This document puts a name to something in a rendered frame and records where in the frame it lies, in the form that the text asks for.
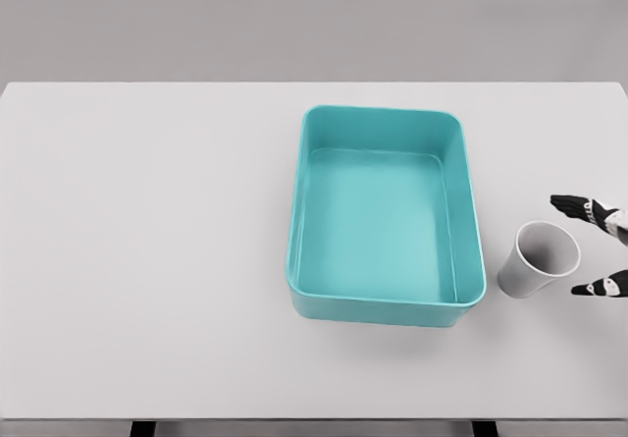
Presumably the teal plastic basket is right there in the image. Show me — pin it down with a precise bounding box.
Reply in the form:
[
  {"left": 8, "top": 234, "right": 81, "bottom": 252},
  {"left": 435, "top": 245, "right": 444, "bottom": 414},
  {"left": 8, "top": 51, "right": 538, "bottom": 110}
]
[{"left": 286, "top": 104, "right": 488, "bottom": 329}]

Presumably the white paper cup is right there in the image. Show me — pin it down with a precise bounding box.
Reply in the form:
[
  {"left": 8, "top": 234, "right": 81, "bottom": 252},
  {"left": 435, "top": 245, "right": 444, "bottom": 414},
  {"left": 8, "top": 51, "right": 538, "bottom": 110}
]
[{"left": 497, "top": 219, "right": 582, "bottom": 300}]

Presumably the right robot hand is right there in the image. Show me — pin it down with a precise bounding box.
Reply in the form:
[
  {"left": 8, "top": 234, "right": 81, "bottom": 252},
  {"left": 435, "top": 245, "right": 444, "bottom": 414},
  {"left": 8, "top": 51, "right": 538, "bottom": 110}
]
[{"left": 549, "top": 193, "right": 628, "bottom": 300}]

